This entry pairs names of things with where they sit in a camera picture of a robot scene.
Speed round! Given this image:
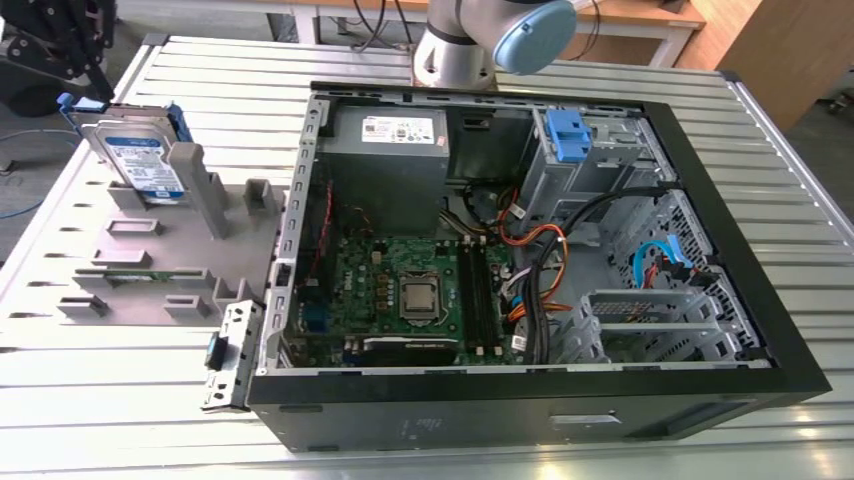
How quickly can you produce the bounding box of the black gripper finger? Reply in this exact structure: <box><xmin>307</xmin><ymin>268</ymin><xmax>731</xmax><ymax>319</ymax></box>
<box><xmin>0</xmin><ymin>28</ymin><xmax>114</xmax><ymax>100</ymax></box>
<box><xmin>56</xmin><ymin>0</ymin><xmax>108</xmax><ymax>61</ymax></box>

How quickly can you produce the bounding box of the hard disk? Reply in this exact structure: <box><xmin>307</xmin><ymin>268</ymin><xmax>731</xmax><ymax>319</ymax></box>
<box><xmin>57</xmin><ymin>92</ymin><xmax>194</xmax><ymax>204</ymax></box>

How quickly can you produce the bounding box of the blue wire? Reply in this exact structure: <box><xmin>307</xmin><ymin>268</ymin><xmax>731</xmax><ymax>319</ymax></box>
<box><xmin>629</xmin><ymin>238</ymin><xmax>682</xmax><ymax>291</ymax></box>

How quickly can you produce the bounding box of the metal disk bay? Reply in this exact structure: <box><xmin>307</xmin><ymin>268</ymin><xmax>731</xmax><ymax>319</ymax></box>
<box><xmin>565</xmin><ymin>287</ymin><xmax>759</xmax><ymax>364</ymax></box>

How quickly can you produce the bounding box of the black mesh bin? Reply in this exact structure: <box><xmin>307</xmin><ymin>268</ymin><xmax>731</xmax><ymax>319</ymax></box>
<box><xmin>0</xmin><ymin>49</ymin><xmax>74</xmax><ymax>119</ymax></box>

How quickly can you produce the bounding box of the grey parts rack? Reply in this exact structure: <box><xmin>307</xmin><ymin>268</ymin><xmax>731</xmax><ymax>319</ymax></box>
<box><xmin>52</xmin><ymin>142</ymin><xmax>288</xmax><ymax>334</ymax></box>

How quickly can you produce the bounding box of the green RAM stick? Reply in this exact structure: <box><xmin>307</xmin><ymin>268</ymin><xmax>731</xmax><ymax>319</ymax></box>
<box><xmin>72</xmin><ymin>271</ymin><xmax>204</xmax><ymax>282</ymax></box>

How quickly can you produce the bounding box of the grey power supply unit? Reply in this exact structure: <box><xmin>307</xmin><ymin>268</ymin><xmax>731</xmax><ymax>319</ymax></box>
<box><xmin>319</xmin><ymin>105</ymin><xmax>449</xmax><ymax>236</ymax></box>

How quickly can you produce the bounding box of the green motherboard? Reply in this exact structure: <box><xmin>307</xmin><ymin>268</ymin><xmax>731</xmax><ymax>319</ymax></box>
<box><xmin>292</xmin><ymin>234</ymin><xmax>528</xmax><ymax>366</ymax></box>

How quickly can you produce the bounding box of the silver CPU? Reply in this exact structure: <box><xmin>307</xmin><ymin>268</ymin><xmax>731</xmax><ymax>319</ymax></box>
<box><xmin>397</xmin><ymin>279</ymin><xmax>445</xmax><ymax>316</ymax></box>

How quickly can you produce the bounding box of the black RAM slot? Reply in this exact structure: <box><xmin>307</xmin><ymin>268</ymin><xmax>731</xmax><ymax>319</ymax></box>
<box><xmin>457</xmin><ymin>238</ymin><xmax>483</xmax><ymax>354</ymax></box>
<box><xmin>473</xmin><ymin>237</ymin><xmax>500</xmax><ymax>351</ymax></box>

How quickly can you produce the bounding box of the blue plastic bay latch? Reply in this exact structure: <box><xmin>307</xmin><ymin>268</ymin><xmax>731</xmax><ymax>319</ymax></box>
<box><xmin>543</xmin><ymin>108</ymin><xmax>593</xmax><ymax>164</ymax></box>

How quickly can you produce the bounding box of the black graphics card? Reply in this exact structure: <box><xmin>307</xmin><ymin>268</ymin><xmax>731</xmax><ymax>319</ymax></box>
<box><xmin>363</xmin><ymin>335</ymin><xmax>461</xmax><ymax>366</ymax></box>

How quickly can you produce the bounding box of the metal drive cage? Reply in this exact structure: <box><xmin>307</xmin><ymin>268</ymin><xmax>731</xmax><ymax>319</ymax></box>
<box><xmin>519</xmin><ymin>104</ymin><xmax>668</xmax><ymax>241</ymax></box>

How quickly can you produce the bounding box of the wooden desk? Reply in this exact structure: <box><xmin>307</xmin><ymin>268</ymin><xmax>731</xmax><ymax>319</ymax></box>
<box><xmin>572</xmin><ymin>0</ymin><xmax>707</xmax><ymax>69</ymax></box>

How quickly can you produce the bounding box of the black PC case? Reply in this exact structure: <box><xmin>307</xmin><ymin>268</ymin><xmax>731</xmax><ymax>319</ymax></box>
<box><xmin>242</xmin><ymin>79</ymin><xmax>834</xmax><ymax>454</ymax></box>

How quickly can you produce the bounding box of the wooden cabinet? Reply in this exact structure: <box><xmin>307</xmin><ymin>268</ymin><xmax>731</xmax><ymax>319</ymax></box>
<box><xmin>676</xmin><ymin>0</ymin><xmax>854</xmax><ymax>131</ymax></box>

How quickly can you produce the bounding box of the blue floor cable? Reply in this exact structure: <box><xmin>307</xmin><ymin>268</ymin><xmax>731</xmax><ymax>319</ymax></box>
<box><xmin>0</xmin><ymin>128</ymin><xmax>78</xmax><ymax>221</ymax></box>

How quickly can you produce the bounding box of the white desk frame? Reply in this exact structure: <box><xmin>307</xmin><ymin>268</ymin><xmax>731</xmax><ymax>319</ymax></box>
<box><xmin>109</xmin><ymin>0</ymin><xmax>428</xmax><ymax>49</ymax></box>

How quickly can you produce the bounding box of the blue black bracket latch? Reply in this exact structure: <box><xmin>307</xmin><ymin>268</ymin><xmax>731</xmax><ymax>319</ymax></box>
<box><xmin>202</xmin><ymin>334</ymin><xmax>229</xmax><ymax>372</ymax></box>

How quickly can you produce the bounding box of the metal expansion slot bracket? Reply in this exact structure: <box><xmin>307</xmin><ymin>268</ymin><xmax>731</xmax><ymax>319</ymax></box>
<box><xmin>198</xmin><ymin>299</ymin><xmax>261</xmax><ymax>414</ymax></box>

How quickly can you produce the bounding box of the orange wire bundle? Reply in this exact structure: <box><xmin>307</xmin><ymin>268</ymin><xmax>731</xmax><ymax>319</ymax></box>
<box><xmin>499</xmin><ymin>224</ymin><xmax>575</xmax><ymax>326</ymax></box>

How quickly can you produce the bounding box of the thick black case cable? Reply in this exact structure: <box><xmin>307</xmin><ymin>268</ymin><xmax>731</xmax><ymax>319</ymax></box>
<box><xmin>523</xmin><ymin>184</ymin><xmax>672</xmax><ymax>364</ymax></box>

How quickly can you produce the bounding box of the red black power wire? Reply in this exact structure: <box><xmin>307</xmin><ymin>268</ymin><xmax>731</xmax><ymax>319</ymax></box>
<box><xmin>649</xmin><ymin>252</ymin><xmax>712</xmax><ymax>291</ymax></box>

